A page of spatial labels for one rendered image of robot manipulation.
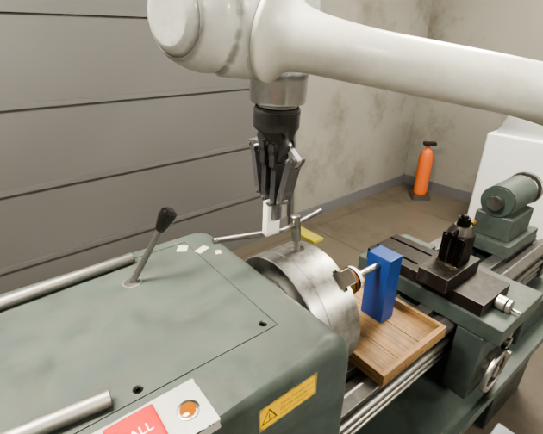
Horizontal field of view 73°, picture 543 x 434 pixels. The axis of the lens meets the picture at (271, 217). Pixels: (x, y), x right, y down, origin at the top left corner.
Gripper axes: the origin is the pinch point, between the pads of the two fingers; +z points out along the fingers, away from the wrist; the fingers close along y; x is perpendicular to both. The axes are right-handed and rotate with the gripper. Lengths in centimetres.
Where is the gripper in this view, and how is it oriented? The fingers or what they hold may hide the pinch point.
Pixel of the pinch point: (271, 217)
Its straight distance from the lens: 67.9
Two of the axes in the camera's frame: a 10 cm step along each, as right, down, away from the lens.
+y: -6.0, -4.1, 6.9
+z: -0.5, 8.7, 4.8
